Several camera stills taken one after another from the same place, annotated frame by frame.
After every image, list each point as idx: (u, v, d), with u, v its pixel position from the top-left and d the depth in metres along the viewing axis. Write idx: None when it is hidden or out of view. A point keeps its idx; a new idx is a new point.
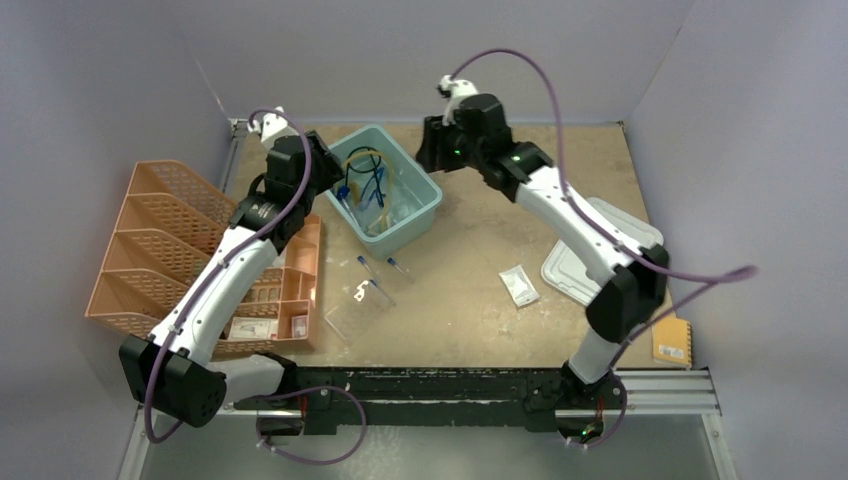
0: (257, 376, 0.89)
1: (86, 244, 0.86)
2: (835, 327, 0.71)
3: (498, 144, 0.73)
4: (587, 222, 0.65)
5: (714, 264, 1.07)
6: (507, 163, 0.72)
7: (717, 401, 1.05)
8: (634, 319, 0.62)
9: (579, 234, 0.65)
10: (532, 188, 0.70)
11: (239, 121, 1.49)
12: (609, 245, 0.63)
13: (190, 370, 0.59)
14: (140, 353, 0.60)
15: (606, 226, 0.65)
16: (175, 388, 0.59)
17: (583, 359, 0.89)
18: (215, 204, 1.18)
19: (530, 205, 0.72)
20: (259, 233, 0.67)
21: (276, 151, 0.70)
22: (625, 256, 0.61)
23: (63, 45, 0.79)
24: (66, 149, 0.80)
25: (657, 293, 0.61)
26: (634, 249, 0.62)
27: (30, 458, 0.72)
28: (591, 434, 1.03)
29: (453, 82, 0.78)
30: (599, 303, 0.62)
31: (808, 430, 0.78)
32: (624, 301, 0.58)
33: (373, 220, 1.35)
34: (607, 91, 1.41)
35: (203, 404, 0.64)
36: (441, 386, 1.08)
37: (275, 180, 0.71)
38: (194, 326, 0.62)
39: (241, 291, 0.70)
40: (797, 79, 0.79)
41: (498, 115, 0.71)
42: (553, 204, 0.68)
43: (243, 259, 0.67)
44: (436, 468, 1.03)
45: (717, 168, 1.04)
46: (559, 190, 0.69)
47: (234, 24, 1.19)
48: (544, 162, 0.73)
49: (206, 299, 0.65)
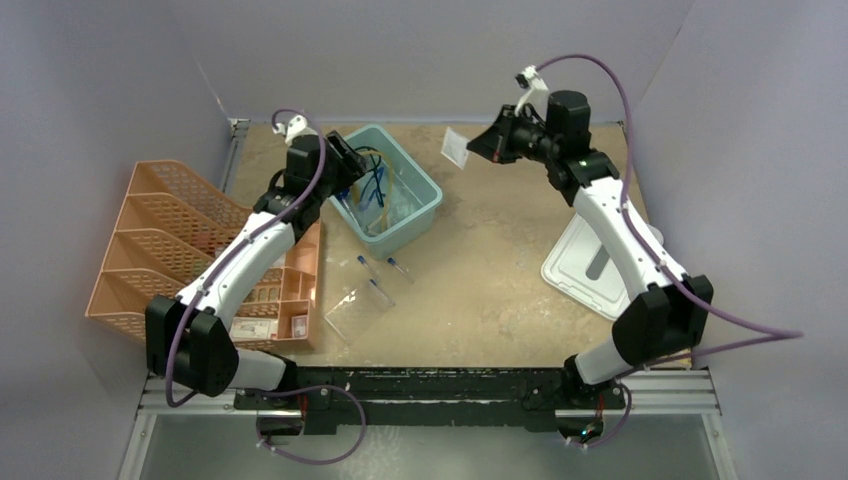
0: (260, 369, 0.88)
1: (86, 243, 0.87)
2: (835, 328, 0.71)
3: (573, 145, 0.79)
4: (635, 237, 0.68)
5: (713, 265, 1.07)
6: (573, 166, 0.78)
7: (717, 401, 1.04)
8: (662, 346, 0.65)
9: (625, 248, 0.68)
10: (590, 194, 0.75)
11: (240, 121, 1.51)
12: (650, 263, 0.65)
13: (214, 329, 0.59)
14: (167, 311, 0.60)
15: (654, 245, 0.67)
16: (198, 346, 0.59)
17: (591, 362, 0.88)
18: (215, 204, 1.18)
19: (588, 212, 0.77)
20: (281, 214, 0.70)
21: (293, 148, 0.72)
22: (664, 276, 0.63)
23: (63, 47, 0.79)
24: (67, 150, 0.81)
25: (690, 329, 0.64)
26: (677, 273, 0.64)
27: (30, 458, 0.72)
28: (591, 434, 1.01)
29: (534, 74, 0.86)
30: (630, 321, 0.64)
31: (810, 431, 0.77)
32: (653, 323, 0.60)
33: (373, 220, 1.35)
34: (608, 91, 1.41)
35: (217, 374, 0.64)
36: (441, 386, 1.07)
37: (293, 175, 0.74)
38: (221, 289, 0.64)
39: (262, 266, 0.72)
40: (795, 78, 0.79)
41: (581, 118, 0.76)
42: (607, 212, 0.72)
43: (268, 237, 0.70)
44: (436, 468, 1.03)
45: (717, 168, 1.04)
46: (616, 200, 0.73)
47: (235, 24, 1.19)
48: (611, 173, 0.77)
49: (233, 267, 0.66)
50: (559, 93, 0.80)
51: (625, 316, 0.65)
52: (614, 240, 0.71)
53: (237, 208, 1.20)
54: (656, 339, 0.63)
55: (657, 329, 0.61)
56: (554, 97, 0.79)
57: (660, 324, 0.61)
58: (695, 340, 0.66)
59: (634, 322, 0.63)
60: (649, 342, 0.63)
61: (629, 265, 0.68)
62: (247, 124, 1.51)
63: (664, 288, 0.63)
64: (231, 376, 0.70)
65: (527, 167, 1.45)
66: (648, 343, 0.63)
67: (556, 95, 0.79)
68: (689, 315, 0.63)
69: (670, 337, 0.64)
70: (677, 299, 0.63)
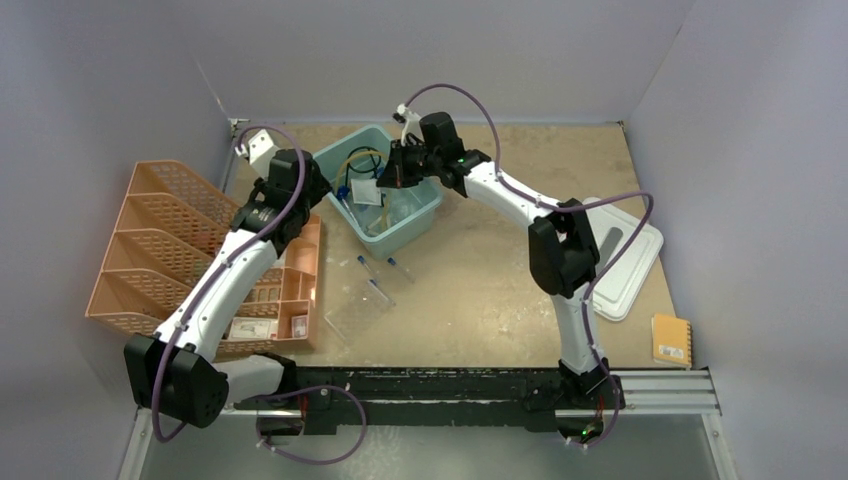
0: (255, 376, 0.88)
1: (86, 243, 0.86)
2: (835, 327, 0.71)
3: (450, 151, 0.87)
4: (512, 189, 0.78)
5: (714, 265, 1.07)
6: (455, 165, 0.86)
7: (717, 401, 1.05)
8: (576, 271, 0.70)
9: (509, 202, 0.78)
10: (472, 177, 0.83)
11: (240, 121, 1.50)
12: (531, 205, 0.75)
13: (197, 365, 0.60)
14: (146, 351, 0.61)
15: (528, 192, 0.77)
16: (183, 383, 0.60)
17: (571, 351, 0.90)
18: (215, 204, 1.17)
19: (477, 193, 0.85)
20: (261, 233, 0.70)
21: (277, 161, 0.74)
22: (544, 210, 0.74)
23: (63, 46, 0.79)
24: (67, 149, 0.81)
25: (585, 243, 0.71)
26: (552, 203, 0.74)
27: (30, 458, 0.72)
28: (590, 433, 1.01)
29: (406, 109, 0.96)
30: (537, 259, 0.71)
31: (810, 430, 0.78)
32: (549, 246, 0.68)
33: (372, 220, 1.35)
34: (608, 91, 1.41)
35: (207, 406, 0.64)
36: (441, 386, 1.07)
37: (275, 187, 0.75)
38: (200, 322, 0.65)
39: (241, 292, 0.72)
40: (796, 76, 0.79)
41: (448, 128, 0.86)
42: (489, 185, 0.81)
43: (247, 259, 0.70)
44: (436, 468, 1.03)
45: (717, 168, 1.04)
46: (492, 174, 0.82)
47: (235, 23, 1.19)
48: (484, 159, 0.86)
49: (211, 297, 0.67)
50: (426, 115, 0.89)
51: (531, 258, 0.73)
52: (501, 202, 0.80)
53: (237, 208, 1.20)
54: (562, 261, 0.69)
55: (554, 248, 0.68)
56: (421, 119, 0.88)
57: (555, 243, 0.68)
58: (595, 256, 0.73)
59: (538, 256, 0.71)
60: (557, 264, 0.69)
61: (518, 215, 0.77)
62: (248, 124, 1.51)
63: (547, 216, 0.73)
64: (223, 404, 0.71)
65: (528, 167, 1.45)
66: (557, 265, 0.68)
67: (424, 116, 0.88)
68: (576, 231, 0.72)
69: (574, 258, 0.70)
70: (560, 222, 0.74)
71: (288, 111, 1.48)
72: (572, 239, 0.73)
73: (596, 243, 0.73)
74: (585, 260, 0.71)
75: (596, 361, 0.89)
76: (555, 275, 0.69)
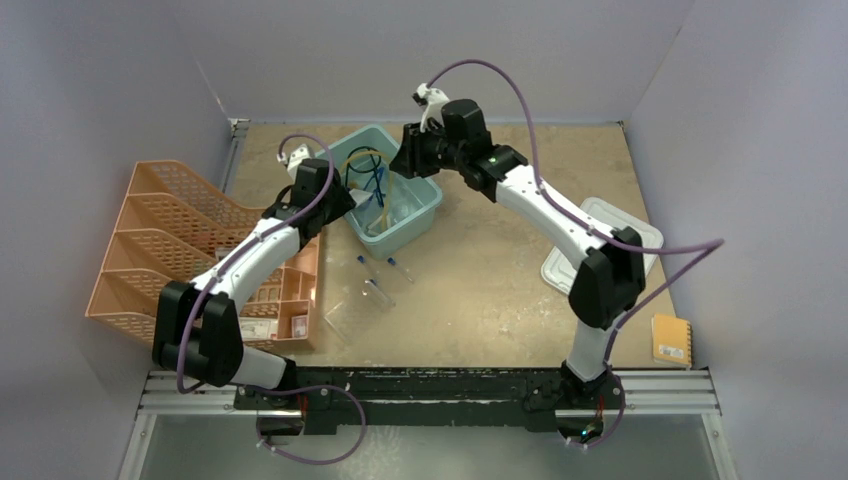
0: (259, 364, 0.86)
1: (87, 243, 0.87)
2: (836, 326, 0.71)
3: (477, 147, 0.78)
4: (560, 211, 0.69)
5: (713, 265, 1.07)
6: (485, 165, 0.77)
7: (717, 401, 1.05)
8: (618, 304, 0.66)
9: (554, 223, 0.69)
10: (508, 185, 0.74)
11: (240, 121, 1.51)
12: (581, 231, 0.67)
13: (227, 311, 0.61)
14: (180, 295, 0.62)
15: (579, 215, 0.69)
16: (212, 328, 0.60)
17: (581, 360, 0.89)
18: (215, 204, 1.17)
19: (509, 201, 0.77)
20: (291, 219, 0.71)
21: (303, 165, 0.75)
22: (596, 239, 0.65)
23: (64, 46, 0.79)
24: (68, 149, 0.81)
25: (635, 275, 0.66)
26: (605, 232, 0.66)
27: (29, 459, 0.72)
28: (591, 434, 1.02)
29: (428, 89, 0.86)
30: (582, 291, 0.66)
31: (811, 431, 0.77)
32: (602, 285, 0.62)
33: (373, 220, 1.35)
34: (609, 91, 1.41)
35: (224, 361, 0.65)
36: (441, 386, 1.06)
37: (299, 190, 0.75)
38: (233, 279, 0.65)
39: (268, 267, 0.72)
40: (795, 77, 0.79)
41: (476, 121, 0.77)
42: (528, 199, 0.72)
43: (277, 239, 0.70)
44: (436, 468, 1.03)
45: (717, 167, 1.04)
46: (533, 185, 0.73)
47: (235, 23, 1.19)
48: (518, 160, 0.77)
49: (245, 259, 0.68)
50: (450, 102, 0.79)
51: (576, 288, 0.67)
52: (540, 219, 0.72)
53: (237, 208, 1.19)
54: (611, 300, 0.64)
55: (605, 287, 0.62)
56: (447, 108, 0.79)
57: (608, 282, 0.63)
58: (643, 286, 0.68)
59: (587, 290, 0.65)
60: (605, 304, 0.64)
61: (563, 239, 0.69)
62: (248, 125, 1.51)
63: (601, 248, 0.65)
64: (233, 370, 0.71)
65: None
66: (605, 304, 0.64)
67: (448, 105, 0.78)
68: (629, 263, 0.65)
69: (623, 292, 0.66)
70: (614, 254, 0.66)
71: (289, 111, 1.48)
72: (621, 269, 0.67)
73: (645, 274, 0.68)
74: (630, 292, 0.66)
75: (604, 368, 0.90)
76: (601, 314, 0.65)
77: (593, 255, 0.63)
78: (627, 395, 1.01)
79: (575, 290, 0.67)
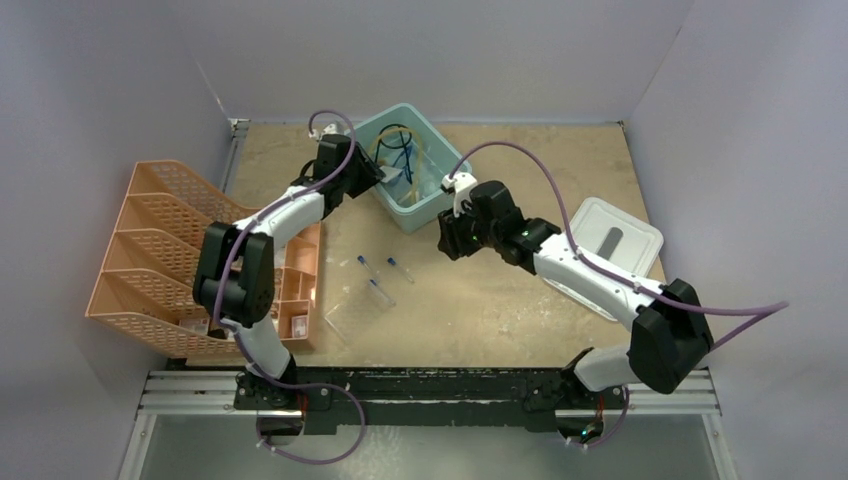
0: (269, 347, 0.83)
1: (87, 243, 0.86)
2: (836, 327, 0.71)
3: (508, 224, 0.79)
4: (603, 272, 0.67)
5: (713, 266, 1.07)
6: (520, 239, 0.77)
7: (717, 401, 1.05)
8: (685, 364, 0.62)
9: (598, 285, 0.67)
10: (545, 255, 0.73)
11: (240, 121, 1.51)
12: (628, 290, 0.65)
13: (266, 248, 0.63)
14: (225, 232, 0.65)
15: (621, 272, 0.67)
16: (252, 261, 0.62)
17: (593, 374, 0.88)
18: (215, 204, 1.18)
19: (548, 271, 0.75)
20: (318, 185, 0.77)
21: (324, 140, 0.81)
22: (646, 298, 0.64)
23: (63, 46, 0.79)
24: (67, 149, 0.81)
25: (697, 330, 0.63)
26: (655, 288, 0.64)
27: (29, 459, 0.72)
28: (591, 434, 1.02)
29: (452, 179, 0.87)
30: (639, 355, 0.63)
31: (811, 432, 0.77)
32: (663, 344, 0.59)
33: (401, 195, 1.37)
34: (609, 91, 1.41)
35: (259, 302, 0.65)
36: (441, 386, 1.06)
37: (322, 163, 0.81)
38: (270, 226, 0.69)
39: (295, 227, 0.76)
40: (795, 77, 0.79)
41: (504, 199, 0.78)
42: (568, 265, 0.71)
43: (306, 200, 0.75)
44: (437, 468, 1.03)
45: (717, 168, 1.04)
46: (569, 250, 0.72)
47: (235, 23, 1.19)
48: (552, 229, 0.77)
49: (279, 212, 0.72)
50: (476, 186, 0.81)
51: (633, 352, 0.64)
52: (582, 282, 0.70)
53: (237, 208, 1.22)
54: (676, 360, 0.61)
55: (666, 345, 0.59)
56: (472, 192, 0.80)
57: (668, 341, 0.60)
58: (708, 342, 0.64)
59: (646, 353, 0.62)
60: (669, 363, 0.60)
61: (610, 300, 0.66)
62: (247, 124, 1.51)
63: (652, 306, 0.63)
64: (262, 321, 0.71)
65: (529, 167, 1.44)
66: (670, 364, 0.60)
67: (475, 189, 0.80)
68: (685, 318, 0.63)
69: (686, 350, 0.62)
70: (669, 310, 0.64)
71: (288, 111, 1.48)
72: (679, 327, 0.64)
73: (707, 329, 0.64)
74: (694, 350, 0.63)
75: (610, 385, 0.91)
76: (668, 375, 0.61)
77: (645, 312, 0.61)
78: (629, 397, 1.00)
79: (633, 355, 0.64)
